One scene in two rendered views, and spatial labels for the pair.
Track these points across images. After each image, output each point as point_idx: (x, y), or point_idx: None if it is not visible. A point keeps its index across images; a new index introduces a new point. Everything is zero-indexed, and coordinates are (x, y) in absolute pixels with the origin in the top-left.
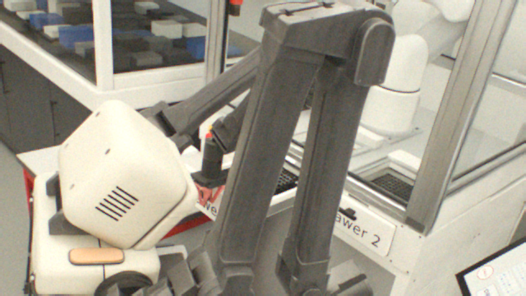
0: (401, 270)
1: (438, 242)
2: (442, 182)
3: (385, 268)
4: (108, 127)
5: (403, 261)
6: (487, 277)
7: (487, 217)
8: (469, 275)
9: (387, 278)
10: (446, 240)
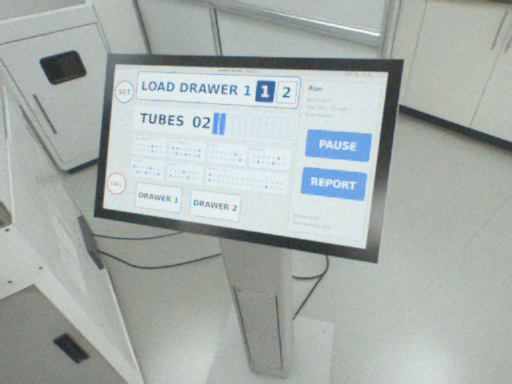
0: (32, 274)
1: (27, 215)
2: None
3: (14, 292)
4: None
5: (23, 267)
6: (124, 184)
7: (26, 158)
8: (107, 201)
9: (28, 295)
10: (29, 205)
